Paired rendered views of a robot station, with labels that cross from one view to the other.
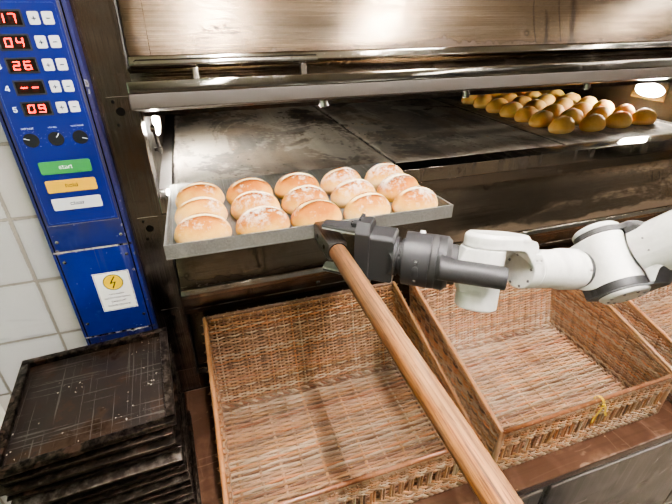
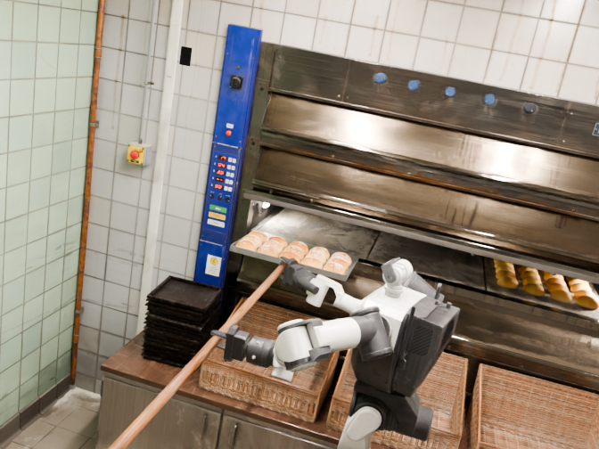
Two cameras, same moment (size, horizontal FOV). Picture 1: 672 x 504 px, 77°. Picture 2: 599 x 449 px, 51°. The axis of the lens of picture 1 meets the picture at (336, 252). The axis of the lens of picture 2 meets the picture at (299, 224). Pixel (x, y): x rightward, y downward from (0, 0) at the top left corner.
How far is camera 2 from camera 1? 212 cm
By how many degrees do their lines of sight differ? 30
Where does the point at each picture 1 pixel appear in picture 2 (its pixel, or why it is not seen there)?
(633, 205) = (538, 355)
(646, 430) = not seen: outside the picture
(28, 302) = (181, 257)
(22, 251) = (190, 234)
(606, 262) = not seen: hidden behind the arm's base
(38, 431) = (164, 294)
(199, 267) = (250, 271)
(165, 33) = (270, 173)
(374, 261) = (289, 275)
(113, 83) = (246, 184)
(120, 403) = (192, 299)
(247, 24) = (301, 177)
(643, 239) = not seen: hidden behind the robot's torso
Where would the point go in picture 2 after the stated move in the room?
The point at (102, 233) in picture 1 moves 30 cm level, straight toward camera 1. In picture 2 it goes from (218, 238) to (209, 259)
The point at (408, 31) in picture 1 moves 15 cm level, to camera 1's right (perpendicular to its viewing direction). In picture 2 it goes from (373, 198) to (402, 208)
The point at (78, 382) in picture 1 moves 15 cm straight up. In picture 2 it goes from (183, 289) to (186, 260)
